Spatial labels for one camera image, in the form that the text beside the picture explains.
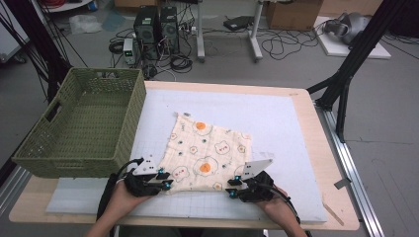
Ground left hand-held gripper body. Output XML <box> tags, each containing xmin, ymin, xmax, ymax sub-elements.
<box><xmin>123</xmin><ymin>155</ymin><xmax>166</xmax><ymax>198</ymax></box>

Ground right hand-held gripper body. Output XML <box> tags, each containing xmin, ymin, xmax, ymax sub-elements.
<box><xmin>236</xmin><ymin>159</ymin><xmax>276</xmax><ymax>203</ymax></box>

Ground cream egg print cloth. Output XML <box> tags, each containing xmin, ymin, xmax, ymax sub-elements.
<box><xmin>157</xmin><ymin>112</ymin><xmax>254</xmax><ymax>196</ymax></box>

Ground green woven basket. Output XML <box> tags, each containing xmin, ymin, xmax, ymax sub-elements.
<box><xmin>11</xmin><ymin>67</ymin><xmax>147</xmax><ymax>180</ymax></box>

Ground person's left hand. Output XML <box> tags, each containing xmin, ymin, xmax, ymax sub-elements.
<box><xmin>108</xmin><ymin>180</ymin><xmax>156</xmax><ymax>219</ymax></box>

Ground person's right hand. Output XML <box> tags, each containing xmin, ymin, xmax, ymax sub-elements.
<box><xmin>256</xmin><ymin>186</ymin><xmax>300</xmax><ymax>229</ymax></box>

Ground white grid mat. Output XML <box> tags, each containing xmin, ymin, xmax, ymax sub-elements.
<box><xmin>45</xmin><ymin>88</ymin><xmax>329</xmax><ymax>223</ymax></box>

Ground thin wooden stick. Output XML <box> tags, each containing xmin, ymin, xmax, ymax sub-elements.
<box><xmin>321</xmin><ymin>200</ymin><xmax>346</xmax><ymax>227</ymax></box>

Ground grey tape piece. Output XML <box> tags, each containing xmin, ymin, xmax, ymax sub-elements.
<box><xmin>333</xmin><ymin>177</ymin><xmax>353</xmax><ymax>191</ymax></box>

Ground small grey power supply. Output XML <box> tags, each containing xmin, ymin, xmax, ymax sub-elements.
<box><xmin>123</xmin><ymin>38</ymin><xmax>137</xmax><ymax>66</ymax></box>

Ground black computer tower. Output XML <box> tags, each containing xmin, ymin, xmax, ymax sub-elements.
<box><xmin>159</xmin><ymin>5</ymin><xmax>181</xmax><ymax>55</ymax></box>
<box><xmin>132</xmin><ymin>5</ymin><xmax>162</xmax><ymax>61</ymax></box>

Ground white desk leg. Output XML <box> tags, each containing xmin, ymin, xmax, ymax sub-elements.
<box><xmin>196</xmin><ymin>0</ymin><xmax>207</xmax><ymax>63</ymax></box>
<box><xmin>248</xmin><ymin>0</ymin><xmax>265</xmax><ymax>63</ymax></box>

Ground black flat device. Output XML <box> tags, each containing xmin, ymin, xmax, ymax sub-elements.
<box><xmin>222</xmin><ymin>15</ymin><xmax>255</xmax><ymax>33</ymax></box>

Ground white floor board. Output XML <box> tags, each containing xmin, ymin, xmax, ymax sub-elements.
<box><xmin>314</xmin><ymin>15</ymin><xmax>392</xmax><ymax>60</ymax></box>

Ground black metal stand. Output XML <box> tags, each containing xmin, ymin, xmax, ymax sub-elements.
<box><xmin>305</xmin><ymin>0</ymin><xmax>409</xmax><ymax>143</ymax></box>
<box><xmin>0</xmin><ymin>0</ymin><xmax>74</xmax><ymax>104</ymax></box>

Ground clear plastic bag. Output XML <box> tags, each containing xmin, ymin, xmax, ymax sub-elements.
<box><xmin>68</xmin><ymin>13</ymin><xmax>104</xmax><ymax>36</ymax></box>

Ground brown cardboard box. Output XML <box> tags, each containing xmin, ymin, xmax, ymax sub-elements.
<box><xmin>265</xmin><ymin>0</ymin><xmax>324</xmax><ymax>32</ymax></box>

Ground grey helmet-like device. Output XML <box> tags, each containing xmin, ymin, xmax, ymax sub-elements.
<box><xmin>322</xmin><ymin>12</ymin><xmax>372</xmax><ymax>45</ymax></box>

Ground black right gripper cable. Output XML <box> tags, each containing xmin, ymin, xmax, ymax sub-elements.
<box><xmin>260</xmin><ymin>182</ymin><xmax>313</xmax><ymax>237</ymax></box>

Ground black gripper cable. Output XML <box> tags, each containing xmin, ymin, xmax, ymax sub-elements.
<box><xmin>96</xmin><ymin>157</ymin><xmax>145</xmax><ymax>222</ymax></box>
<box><xmin>260</xmin><ymin>182</ymin><xmax>313</xmax><ymax>237</ymax></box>

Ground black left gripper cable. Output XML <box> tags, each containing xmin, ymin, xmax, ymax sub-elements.
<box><xmin>96</xmin><ymin>157</ymin><xmax>145</xmax><ymax>222</ymax></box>

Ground aluminium rail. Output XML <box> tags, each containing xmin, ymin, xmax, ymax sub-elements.
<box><xmin>314</xmin><ymin>102</ymin><xmax>386</xmax><ymax>237</ymax></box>
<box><xmin>0</xmin><ymin>166</ymin><xmax>33</xmax><ymax>216</ymax></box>

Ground coiled black cable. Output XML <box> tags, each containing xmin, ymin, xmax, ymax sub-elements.
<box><xmin>169</xmin><ymin>53</ymin><xmax>194</xmax><ymax>74</ymax></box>

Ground loose black floor cables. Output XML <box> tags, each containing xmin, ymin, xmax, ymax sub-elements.
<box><xmin>261</xmin><ymin>28</ymin><xmax>319</xmax><ymax>61</ymax></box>

